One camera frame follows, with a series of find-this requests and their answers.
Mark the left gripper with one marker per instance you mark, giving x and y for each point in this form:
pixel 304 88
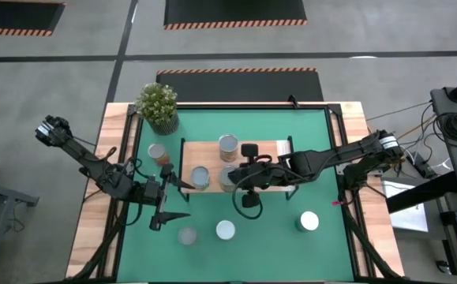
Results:
pixel 153 193

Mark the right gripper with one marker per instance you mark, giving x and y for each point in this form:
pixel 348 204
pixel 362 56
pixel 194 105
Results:
pixel 267 173

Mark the pink mixed fruit can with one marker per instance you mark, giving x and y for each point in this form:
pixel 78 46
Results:
pixel 200 176

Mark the peaches can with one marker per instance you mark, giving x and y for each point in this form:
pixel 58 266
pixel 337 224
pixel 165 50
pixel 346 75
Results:
pixel 228 144

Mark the short mandarin oranges can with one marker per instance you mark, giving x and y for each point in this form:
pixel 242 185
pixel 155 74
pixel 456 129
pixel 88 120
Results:
pixel 187 235

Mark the short carrots can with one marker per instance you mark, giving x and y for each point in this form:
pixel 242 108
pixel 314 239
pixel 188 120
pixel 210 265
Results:
pixel 157 150

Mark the tomatoes can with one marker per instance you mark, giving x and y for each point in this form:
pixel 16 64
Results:
pixel 225 230

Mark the cherries can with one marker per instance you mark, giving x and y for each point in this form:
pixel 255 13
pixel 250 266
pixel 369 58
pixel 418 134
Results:
pixel 309 221

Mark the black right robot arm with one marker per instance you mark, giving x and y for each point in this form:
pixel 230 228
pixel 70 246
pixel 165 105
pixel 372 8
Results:
pixel 330 158

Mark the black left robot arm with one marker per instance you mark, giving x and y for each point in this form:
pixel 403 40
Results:
pixel 94 169

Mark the green table mat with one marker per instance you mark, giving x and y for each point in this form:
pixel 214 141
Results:
pixel 252 252

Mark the black floor mat striped edge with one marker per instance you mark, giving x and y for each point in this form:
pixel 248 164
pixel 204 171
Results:
pixel 15 16
pixel 235 12
pixel 244 84

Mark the white-flowered plant striped pot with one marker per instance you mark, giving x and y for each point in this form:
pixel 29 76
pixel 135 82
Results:
pixel 157 104

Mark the pink tape marker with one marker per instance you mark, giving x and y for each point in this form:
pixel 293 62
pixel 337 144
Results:
pixel 336 203

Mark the white paper sheet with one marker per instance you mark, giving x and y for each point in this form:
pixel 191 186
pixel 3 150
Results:
pixel 409 219

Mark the black flat bar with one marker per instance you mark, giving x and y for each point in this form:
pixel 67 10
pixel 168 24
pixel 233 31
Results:
pixel 421 193

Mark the black power adapter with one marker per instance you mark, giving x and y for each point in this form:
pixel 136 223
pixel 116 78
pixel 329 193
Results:
pixel 423 167

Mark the grey equipment cart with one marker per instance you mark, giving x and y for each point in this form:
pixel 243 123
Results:
pixel 443 104

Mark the black computer mouse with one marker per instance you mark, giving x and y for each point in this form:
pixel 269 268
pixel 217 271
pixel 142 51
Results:
pixel 443 267

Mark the wooden shelf black frame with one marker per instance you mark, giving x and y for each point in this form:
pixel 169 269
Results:
pixel 206 155

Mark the black aluminium table frame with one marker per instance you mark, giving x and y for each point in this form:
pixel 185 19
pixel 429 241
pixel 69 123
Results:
pixel 252 106

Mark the black table-level camera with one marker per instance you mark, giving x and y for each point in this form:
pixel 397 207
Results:
pixel 292 100

